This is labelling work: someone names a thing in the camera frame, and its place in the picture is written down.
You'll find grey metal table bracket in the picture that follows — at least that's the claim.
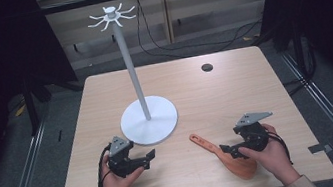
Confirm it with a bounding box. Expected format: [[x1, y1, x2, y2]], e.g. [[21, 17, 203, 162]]
[[306, 140, 333, 157]]

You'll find black table cable hole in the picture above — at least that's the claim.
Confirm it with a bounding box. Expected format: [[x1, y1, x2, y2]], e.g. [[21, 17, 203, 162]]
[[199, 62, 215, 74]]

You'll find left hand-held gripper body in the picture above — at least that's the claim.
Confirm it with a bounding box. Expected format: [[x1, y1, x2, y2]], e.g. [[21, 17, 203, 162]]
[[104, 132, 141, 181]]

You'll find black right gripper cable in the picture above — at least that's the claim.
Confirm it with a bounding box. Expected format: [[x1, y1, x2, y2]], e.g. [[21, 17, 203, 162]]
[[266, 128, 294, 169]]

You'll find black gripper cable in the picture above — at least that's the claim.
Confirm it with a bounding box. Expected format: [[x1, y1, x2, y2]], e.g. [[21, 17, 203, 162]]
[[266, 128, 294, 169], [90, 143, 118, 187]]

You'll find black floor cable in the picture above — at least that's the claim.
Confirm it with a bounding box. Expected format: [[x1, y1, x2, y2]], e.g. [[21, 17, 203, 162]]
[[130, 0, 266, 66]]

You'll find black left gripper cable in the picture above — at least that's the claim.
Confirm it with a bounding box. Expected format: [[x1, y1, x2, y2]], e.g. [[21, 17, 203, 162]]
[[90, 143, 118, 187]]

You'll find white hook stand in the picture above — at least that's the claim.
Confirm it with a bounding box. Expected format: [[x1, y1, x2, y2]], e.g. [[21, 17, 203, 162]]
[[84, 0, 183, 152]]

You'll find person's right hand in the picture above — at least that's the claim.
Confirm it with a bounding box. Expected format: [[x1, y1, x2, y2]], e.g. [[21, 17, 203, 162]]
[[234, 119, 303, 187]]

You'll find black metal stand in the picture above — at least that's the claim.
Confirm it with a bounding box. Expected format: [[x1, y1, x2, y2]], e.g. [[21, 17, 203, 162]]
[[272, 14, 323, 98], [17, 71, 58, 138]]

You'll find orange wooden spatula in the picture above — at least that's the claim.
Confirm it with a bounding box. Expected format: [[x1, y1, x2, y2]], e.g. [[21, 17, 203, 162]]
[[188, 124, 261, 187]]

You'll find yellow floor tape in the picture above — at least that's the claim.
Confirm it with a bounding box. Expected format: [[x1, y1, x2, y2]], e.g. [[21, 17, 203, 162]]
[[12, 102, 29, 118]]

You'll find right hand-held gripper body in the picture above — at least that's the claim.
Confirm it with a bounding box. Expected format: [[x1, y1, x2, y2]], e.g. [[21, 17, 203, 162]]
[[231, 109, 280, 156]]

